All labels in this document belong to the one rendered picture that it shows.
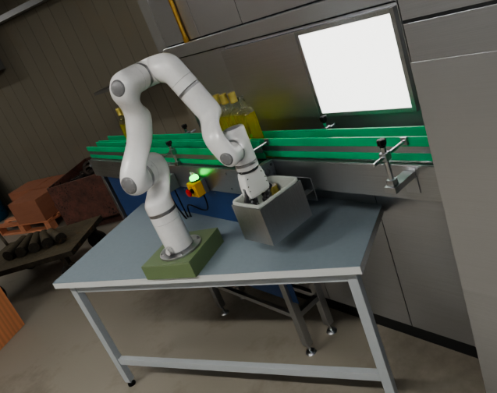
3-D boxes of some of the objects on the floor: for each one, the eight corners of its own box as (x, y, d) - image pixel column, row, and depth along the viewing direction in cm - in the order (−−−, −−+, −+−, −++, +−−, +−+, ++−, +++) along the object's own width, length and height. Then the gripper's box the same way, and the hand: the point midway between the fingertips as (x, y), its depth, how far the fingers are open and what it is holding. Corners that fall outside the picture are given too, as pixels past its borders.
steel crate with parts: (168, 184, 585) (146, 136, 562) (115, 231, 505) (87, 177, 482) (114, 193, 630) (91, 150, 607) (58, 238, 550) (30, 189, 527)
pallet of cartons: (97, 196, 646) (82, 168, 630) (54, 230, 582) (37, 200, 567) (40, 207, 703) (26, 181, 688) (-4, 238, 640) (-21, 210, 625)
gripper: (236, 178, 170) (255, 222, 177) (270, 156, 178) (286, 200, 185) (224, 176, 176) (243, 220, 183) (257, 156, 184) (274, 198, 191)
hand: (263, 205), depth 183 cm, fingers closed on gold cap, 3 cm apart
